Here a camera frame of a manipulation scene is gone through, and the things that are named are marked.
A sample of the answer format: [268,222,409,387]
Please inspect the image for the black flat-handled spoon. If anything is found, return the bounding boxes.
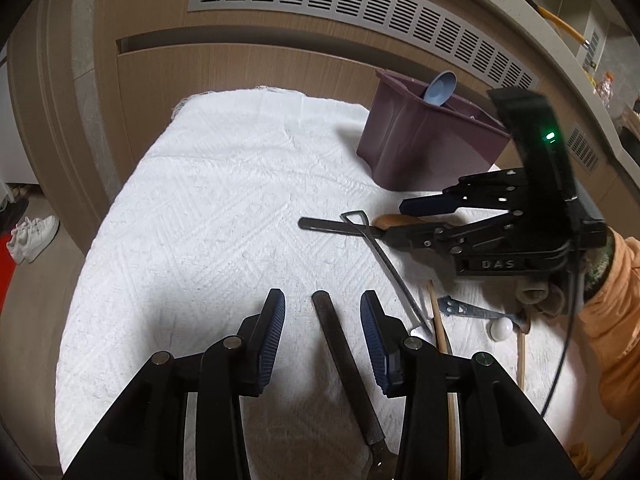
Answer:
[297,217,386,238]

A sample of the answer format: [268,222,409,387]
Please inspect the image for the black cable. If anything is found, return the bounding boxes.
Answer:
[539,268,586,418]

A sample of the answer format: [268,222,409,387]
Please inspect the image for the brown wooden spoon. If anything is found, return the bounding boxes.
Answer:
[372,214,440,231]

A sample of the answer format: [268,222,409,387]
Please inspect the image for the grey ventilation grille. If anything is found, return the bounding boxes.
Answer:
[188,0,539,91]

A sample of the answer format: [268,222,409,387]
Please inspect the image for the blue plastic spoon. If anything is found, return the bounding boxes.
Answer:
[423,70,457,106]

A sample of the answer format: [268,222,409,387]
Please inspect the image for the wooden chopstick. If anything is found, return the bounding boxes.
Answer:
[426,280,460,480]
[516,330,526,391]

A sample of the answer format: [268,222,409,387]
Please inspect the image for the gloved right hand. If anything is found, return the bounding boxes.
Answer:
[515,276,585,318]

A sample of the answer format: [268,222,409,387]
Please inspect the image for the metal smiley-face spoon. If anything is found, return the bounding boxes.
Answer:
[437,296,504,320]

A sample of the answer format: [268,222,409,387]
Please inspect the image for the orange sleeved forearm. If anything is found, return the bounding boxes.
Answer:
[569,228,640,478]

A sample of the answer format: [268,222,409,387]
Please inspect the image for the white ball-end utensil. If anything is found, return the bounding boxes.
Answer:
[488,310,530,342]

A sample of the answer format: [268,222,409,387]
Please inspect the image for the shovel-shaped metal spoon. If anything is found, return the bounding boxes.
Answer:
[340,210,435,342]

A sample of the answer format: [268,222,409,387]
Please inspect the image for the dark translucent plastic spoon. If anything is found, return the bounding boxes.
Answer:
[311,290,397,479]

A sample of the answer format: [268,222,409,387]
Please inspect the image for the purple plastic utensil bin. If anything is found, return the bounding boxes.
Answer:
[357,70,511,192]

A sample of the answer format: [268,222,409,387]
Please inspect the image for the yellow gas hose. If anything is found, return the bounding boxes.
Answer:
[494,0,589,49]

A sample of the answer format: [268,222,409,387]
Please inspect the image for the white sneakers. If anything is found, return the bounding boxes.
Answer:
[6,216,60,264]

